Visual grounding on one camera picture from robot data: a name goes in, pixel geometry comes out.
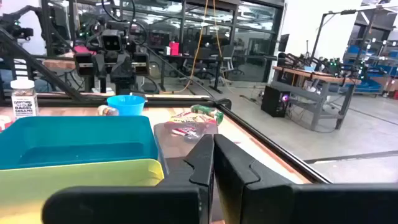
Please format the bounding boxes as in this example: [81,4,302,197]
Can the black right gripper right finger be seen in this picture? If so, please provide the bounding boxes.
[213,133,398,224]

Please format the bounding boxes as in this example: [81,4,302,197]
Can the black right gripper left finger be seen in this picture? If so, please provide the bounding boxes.
[41,134,216,224]

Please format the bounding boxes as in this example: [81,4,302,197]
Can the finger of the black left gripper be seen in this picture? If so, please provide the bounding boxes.
[109,54,137,94]
[94,54,108,94]

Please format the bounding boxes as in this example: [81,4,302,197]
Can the white-lidded bagel seasoning jar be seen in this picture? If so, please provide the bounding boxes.
[10,79,40,121]

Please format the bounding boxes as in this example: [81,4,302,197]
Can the white red ramen packet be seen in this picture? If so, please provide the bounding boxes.
[0,114,15,133]

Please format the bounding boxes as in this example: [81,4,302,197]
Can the translucent yellow plastic bin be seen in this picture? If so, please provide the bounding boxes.
[0,158,165,224]

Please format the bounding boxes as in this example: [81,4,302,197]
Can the pink red object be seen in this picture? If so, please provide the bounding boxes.
[74,45,97,55]

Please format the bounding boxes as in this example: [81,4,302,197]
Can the blue plastic cup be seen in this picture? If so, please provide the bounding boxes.
[106,95,147,116]

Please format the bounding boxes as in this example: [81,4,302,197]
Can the smoky grey plastic bin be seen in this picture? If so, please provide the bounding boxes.
[153,121,220,159]

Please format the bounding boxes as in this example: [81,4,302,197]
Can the teal plastic bin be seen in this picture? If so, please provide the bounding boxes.
[0,115,169,175]

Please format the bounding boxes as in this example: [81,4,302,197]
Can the black office desk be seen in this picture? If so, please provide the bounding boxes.
[158,53,277,94]

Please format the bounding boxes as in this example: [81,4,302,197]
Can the black computer tower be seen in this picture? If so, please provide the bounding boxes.
[261,84,292,118]

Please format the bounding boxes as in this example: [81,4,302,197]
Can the black office chair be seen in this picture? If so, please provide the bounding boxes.
[217,44,245,86]

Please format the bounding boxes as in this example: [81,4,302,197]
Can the wooden workbench grey legs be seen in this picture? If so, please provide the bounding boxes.
[269,65,363,131]

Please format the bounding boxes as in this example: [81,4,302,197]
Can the workbench black robot arms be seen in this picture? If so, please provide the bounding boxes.
[278,52,363,80]

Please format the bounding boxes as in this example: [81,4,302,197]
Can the black monitor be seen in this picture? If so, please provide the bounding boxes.
[277,33,290,53]

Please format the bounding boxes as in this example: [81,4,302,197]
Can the black gantry stand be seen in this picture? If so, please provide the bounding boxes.
[309,9,388,68]

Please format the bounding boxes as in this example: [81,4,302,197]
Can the shelving rack blue bins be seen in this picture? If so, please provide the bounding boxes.
[343,18,398,94]

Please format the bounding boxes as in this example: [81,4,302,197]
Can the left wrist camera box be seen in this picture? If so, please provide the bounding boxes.
[101,29,124,52]

